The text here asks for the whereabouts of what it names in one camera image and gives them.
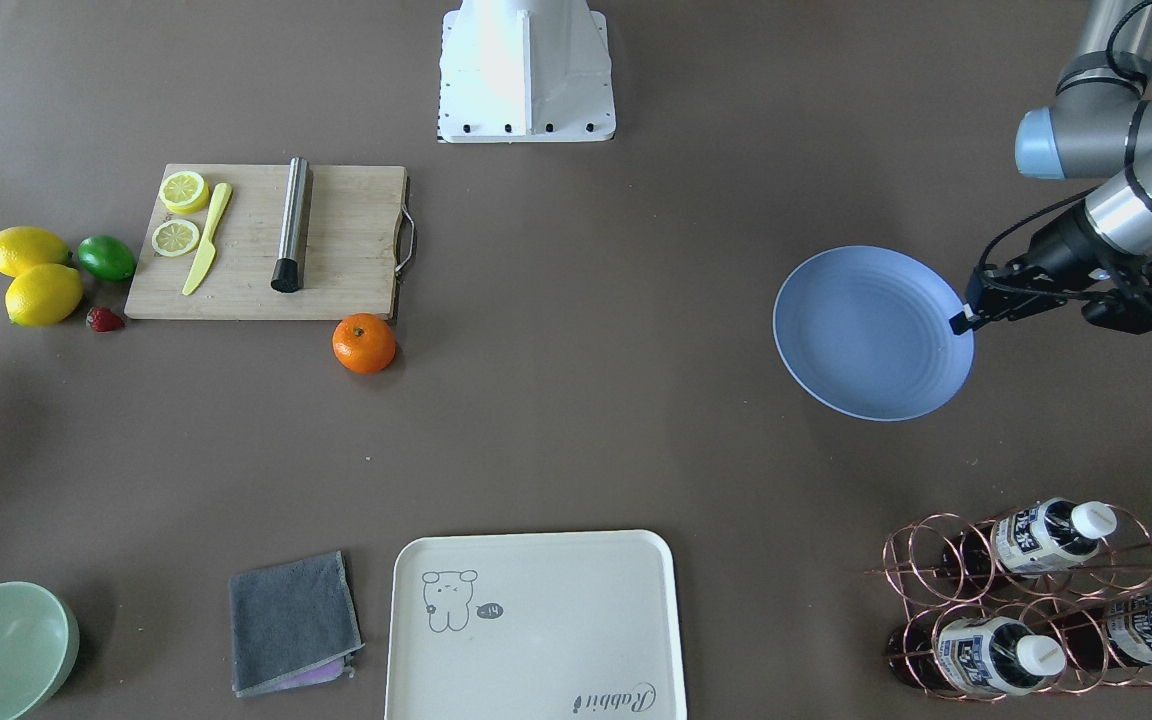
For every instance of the dark drink bottle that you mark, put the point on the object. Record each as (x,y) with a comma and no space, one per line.
(981,658)
(1053,535)
(1113,636)

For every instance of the lemon half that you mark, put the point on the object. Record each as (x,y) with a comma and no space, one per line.
(184,192)

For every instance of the yellow plastic knife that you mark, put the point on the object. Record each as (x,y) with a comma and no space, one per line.
(206,251)

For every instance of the wooden cutting board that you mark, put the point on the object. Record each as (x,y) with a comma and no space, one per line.
(348,262)

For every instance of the grey folded cloth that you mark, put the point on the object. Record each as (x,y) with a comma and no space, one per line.
(293,625)

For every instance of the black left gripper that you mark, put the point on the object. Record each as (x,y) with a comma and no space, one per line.
(1058,245)

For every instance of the steel cylinder tool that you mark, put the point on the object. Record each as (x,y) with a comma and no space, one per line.
(289,270)

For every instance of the yellow lemon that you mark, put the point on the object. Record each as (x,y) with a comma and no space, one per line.
(43,295)
(22,247)

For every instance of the lemon slice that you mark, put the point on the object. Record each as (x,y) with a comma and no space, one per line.
(175,237)

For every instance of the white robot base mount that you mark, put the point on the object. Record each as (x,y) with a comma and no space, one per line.
(525,72)

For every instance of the orange fruit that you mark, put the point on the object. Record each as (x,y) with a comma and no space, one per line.
(364,343)

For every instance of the blue plate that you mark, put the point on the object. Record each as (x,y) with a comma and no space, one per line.
(867,331)

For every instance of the green bowl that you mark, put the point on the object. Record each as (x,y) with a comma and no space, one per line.
(39,640)

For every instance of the green lime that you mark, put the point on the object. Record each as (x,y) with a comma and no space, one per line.
(107,258)

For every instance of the copper wire bottle rack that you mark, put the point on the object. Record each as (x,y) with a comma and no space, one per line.
(1122,568)

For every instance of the cream serving tray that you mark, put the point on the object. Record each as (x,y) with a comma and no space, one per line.
(570,625)

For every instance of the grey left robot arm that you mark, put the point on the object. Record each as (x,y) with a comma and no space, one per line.
(1099,126)

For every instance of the red strawberry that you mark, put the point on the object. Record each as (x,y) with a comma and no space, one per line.
(103,320)

